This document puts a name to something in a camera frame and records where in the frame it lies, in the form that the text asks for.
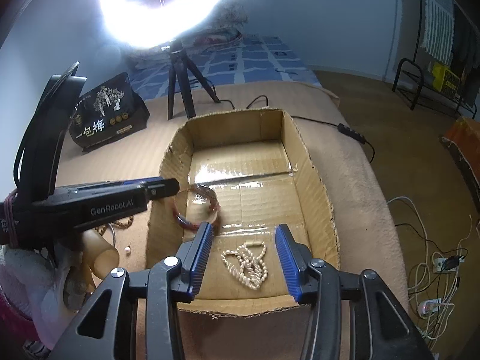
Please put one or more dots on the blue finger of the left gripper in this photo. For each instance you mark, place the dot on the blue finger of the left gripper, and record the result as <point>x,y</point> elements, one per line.
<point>153,181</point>

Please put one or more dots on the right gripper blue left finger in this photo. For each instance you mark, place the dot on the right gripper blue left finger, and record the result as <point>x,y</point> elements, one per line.
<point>194,259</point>

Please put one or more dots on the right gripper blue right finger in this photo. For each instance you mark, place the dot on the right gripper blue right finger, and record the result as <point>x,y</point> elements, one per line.
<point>293,264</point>

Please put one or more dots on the gloved left hand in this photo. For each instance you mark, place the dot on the gloved left hand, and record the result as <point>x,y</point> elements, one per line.
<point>39,298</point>

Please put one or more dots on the black printed gift bag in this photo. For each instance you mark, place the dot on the black printed gift bag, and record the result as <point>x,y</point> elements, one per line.
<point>107,113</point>

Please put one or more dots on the open cardboard box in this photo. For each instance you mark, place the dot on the open cardboard box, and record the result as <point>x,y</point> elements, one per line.
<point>263,175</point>

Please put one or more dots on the black tripod stand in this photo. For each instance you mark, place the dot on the black tripod stand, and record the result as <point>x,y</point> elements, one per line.
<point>178,74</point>

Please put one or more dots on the white power strip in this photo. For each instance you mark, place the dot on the white power strip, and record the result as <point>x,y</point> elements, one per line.
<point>447,265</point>

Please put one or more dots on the blue patterned bed sheet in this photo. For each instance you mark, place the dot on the blue patterned bed sheet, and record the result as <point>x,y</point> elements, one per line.
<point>253,58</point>

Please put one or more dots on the folded floral quilt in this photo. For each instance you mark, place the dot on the folded floral quilt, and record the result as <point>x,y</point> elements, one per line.
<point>222,28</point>

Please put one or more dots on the orange covered furniture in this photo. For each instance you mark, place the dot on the orange covered furniture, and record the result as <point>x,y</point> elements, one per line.
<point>462,142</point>

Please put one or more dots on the black clothes rack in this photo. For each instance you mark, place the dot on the black clothes rack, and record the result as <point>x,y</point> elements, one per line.
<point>411,66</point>

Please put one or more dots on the yellow box on rack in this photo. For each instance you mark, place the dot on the yellow box on rack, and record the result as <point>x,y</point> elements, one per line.
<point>444,80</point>

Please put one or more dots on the dark hanging clothes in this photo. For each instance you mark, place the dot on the dark hanging clothes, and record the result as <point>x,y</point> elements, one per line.
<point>465,55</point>

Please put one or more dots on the striped hanging towel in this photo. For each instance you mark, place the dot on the striped hanging towel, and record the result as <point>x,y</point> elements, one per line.
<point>439,22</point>

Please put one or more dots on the white ring light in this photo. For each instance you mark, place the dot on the white ring light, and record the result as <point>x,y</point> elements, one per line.
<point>141,26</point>

